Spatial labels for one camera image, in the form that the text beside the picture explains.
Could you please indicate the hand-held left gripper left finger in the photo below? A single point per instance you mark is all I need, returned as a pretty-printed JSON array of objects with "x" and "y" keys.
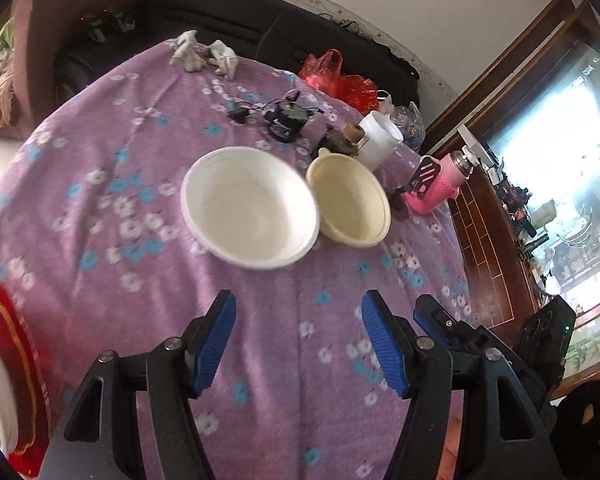
[{"x": 212, "y": 345}]

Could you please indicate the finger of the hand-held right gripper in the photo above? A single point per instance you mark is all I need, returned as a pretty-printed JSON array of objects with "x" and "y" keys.
[{"x": 442, "y": 322}]

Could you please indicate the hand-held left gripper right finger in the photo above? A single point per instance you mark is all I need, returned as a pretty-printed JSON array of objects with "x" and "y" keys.
[{"x": 385, "y": 347}]

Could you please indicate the large white bowl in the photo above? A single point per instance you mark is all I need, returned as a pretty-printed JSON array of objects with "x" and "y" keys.
[{"x": 250, "y": 205}]

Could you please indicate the cream bowl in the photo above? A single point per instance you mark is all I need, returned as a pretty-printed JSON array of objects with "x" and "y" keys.
[{"x": 350, "y": 205}]

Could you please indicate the red plate gold lettering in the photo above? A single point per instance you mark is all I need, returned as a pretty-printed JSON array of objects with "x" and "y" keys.
[{"x": 25, "y": 465}]

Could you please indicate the wooden tiled cabinet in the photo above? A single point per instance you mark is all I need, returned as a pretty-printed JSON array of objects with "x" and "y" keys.
[{"x": 485, "y": 240}]

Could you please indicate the pink thermos bottle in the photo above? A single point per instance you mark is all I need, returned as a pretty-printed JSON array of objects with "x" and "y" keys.
[{"x": 435, "y": 187}]

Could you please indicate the black slotted spatula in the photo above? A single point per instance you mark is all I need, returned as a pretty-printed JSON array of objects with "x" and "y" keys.
[{"x": 425, "y": 172}]

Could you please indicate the white plastic jar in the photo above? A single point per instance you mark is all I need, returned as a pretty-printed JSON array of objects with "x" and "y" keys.
[{"x": 377, "y": 140}]

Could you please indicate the clear plastic bag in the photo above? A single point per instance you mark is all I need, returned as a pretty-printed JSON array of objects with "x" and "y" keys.
[{"x": 407, "y": 122}]

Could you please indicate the small dark jar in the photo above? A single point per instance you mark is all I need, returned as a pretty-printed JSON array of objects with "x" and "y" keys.
[{"x": 340, "y": 142}]

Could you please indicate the black round pump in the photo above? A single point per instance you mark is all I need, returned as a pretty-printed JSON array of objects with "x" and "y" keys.
[{"x": 285, "y": 125}]

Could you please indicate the small black power adapter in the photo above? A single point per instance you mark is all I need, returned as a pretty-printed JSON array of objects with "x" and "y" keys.
[{"x": 240, "y": 113}]

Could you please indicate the red plastic bag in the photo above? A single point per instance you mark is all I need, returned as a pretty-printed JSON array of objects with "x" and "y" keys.
[{"x": 350, "y": 87}]

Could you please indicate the white work glove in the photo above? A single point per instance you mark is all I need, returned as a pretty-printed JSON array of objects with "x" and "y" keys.
[
  {"x": 224, "y": 57},
  {"x": 187, "y": 47}
]

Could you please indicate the black leather sofa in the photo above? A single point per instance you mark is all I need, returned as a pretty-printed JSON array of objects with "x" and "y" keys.
[{"x": 220, "y": 10}]

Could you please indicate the black white shoes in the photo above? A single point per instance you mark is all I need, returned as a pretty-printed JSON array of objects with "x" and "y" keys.
[{"x": 107, "y": 22}]

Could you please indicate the brown armchair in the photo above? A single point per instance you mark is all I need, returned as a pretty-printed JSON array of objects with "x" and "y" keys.
[{"x": 45, "y": 20}]

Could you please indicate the green cloth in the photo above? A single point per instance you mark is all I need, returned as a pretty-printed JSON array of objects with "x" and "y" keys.
[{"x": 1, "y": 37}]

